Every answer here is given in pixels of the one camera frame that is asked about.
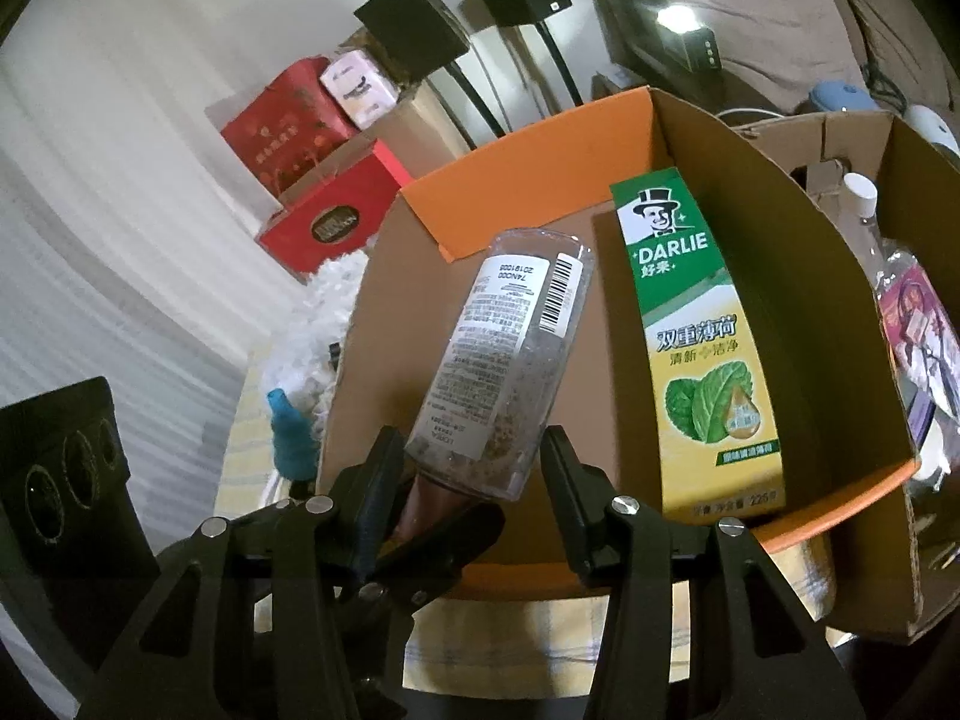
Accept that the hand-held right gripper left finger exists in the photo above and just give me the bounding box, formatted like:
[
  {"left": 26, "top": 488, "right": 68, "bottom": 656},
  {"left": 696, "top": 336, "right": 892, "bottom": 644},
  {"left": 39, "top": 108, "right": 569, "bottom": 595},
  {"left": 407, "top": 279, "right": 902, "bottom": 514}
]
[{"left": 82, "top": 426, "right": 407, "bottom": 720}]

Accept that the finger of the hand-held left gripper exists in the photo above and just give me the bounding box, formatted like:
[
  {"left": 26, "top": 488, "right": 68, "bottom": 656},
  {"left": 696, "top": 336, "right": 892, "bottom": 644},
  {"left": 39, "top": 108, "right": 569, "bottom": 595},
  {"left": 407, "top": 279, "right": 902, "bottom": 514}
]
[{"left": 337, "top": 502, "right": 505, "bottom": 691}]

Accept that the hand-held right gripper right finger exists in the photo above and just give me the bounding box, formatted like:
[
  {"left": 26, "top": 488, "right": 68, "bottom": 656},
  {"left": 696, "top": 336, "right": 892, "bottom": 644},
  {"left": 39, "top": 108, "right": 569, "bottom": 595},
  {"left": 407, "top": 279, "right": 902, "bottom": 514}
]
[{"left": 541, "top": 426, "right": 871, "bottom": 720}]

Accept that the blue duster handle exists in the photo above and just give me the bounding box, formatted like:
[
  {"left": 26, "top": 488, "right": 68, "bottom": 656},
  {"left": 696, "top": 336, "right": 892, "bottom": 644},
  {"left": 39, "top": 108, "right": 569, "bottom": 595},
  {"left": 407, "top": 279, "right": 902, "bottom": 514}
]
[{"left": 266, "top": 388, "right": 320, "bottom": 481}]

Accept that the clear bottle with brown cap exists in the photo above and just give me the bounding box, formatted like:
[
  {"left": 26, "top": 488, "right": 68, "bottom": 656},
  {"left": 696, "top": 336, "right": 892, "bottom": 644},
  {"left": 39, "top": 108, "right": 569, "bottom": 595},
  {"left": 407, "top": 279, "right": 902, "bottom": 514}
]
[{"left": 390, "top": 229, "right": 597, "bottom": 541}]

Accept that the white fluffy duster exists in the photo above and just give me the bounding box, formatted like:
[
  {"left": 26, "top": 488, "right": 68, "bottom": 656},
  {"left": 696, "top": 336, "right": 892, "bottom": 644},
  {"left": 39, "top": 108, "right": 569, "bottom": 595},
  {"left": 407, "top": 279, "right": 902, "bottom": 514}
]
[{"left": 259, "top": 251, "right": 372, "bottom": 481}]

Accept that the orange cardboard box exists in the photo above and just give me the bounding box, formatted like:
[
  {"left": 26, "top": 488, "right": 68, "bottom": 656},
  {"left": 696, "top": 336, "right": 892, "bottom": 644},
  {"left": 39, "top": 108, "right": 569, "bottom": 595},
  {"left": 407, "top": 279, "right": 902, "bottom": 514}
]
[{"left": 315, "top": 86, "right": 920, "bottom": 567}]

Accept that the green yellow toothpaste box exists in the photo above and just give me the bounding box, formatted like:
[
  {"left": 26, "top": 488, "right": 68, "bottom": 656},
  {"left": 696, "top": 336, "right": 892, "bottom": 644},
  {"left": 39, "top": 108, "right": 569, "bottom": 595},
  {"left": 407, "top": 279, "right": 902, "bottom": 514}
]
[{"left": 609, "top": 165, "right": 788, "bottom": 526}]

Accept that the white curtain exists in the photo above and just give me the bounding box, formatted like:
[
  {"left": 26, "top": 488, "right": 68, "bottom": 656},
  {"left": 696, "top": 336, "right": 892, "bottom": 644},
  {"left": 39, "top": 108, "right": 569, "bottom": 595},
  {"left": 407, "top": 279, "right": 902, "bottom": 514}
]
[{"left": 0, "top": 0, "right": 316, "bottom": 691}]

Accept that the red box with gold label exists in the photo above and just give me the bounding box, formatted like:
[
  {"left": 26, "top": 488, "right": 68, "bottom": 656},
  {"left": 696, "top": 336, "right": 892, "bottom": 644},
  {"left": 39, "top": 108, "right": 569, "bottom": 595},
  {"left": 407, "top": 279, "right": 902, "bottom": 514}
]
[{"left": 255, "top": 139, "right": 413, "bottom": 275}]

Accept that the plain brown cardboard box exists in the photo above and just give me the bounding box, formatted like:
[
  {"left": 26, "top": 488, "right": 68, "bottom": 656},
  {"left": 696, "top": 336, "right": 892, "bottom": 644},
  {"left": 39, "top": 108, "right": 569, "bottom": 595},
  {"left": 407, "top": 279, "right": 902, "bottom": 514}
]
[{"left": 720, "top": 109, "right": 960, "bottom": 642}]

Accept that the tall brown cardboard box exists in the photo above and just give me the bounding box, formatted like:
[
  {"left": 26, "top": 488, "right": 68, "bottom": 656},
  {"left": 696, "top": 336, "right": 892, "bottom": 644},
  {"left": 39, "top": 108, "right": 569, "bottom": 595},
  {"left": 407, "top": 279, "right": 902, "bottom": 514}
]
[{"left": 337, "top": 30, "right": 481, "bottom": 181}]

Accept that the white plastic object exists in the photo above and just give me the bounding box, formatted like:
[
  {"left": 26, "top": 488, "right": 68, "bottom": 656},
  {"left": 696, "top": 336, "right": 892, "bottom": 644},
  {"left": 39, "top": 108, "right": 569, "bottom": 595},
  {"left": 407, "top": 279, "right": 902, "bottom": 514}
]
[{"left": 911, "top": 405, "right": 950, "bottom": 488}]

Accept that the black speaker stand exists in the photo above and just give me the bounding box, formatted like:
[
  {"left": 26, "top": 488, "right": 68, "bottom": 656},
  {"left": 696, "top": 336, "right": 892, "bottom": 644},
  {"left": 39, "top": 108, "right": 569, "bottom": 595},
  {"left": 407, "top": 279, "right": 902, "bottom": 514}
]
[
  {"left": 536, "top": 19, "right": 586, "bottom": 110},
  {"left": 446, "top": 64, "right": 507, "bottom": 140}
]

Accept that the large red gift box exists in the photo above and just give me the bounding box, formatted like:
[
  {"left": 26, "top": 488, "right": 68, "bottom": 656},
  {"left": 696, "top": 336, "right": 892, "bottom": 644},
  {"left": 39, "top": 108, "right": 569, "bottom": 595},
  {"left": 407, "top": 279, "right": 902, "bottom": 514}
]
[{"left": 221, "top": 56, "right": 361, "bottom": 196}]

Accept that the small printed box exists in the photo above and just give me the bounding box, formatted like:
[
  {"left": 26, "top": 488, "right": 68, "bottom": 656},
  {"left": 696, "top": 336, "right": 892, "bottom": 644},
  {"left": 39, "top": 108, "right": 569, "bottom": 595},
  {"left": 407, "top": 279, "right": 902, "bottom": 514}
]
[{"left": 592, "top": 67, "right": 646, "bottom": 95}]

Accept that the clear bottle with white cap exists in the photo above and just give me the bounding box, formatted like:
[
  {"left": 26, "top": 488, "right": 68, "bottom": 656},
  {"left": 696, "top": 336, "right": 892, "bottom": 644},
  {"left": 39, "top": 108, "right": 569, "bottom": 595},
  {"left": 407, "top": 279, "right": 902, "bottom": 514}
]
[{"left": 840, "top": 171, "right": 912, "bottom": 293}]

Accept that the pink tissue pack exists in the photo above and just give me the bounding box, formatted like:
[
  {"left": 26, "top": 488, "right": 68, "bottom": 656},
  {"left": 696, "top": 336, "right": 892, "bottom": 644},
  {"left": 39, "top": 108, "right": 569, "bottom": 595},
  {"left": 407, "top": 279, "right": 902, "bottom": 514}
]
[{"left": 319, "top": 47, "right": 398, "bottom": 131}]

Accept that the black lit device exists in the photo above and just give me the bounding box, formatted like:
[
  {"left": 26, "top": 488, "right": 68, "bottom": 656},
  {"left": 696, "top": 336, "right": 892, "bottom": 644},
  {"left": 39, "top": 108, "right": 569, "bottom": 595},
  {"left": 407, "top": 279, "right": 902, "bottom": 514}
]
[{"left": 660, "top": 15, "right": 725, "bottom": 72}]

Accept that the blue plastic stool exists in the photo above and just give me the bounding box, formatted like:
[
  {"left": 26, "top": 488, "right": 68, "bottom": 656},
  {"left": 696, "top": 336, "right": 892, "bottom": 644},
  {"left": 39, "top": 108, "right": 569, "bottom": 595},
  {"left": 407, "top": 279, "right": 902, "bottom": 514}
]
[{"left": 808, "top": 80, "right": 878, "bottom": 115}]

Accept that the white round object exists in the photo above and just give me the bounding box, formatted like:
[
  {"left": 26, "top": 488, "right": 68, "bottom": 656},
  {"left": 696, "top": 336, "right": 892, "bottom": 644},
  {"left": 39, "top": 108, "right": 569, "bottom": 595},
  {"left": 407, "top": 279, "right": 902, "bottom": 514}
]
[{"left": 904, "top": 103, "right": 957, "bottom": 151}]

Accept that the brown padded headboard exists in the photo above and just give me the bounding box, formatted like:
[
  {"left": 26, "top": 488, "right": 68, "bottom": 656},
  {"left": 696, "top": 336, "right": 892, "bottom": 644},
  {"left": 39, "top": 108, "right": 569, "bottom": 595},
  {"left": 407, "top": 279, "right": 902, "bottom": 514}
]
[{"left": 577, "top": 0, "right": 960, "bottom": 113}]

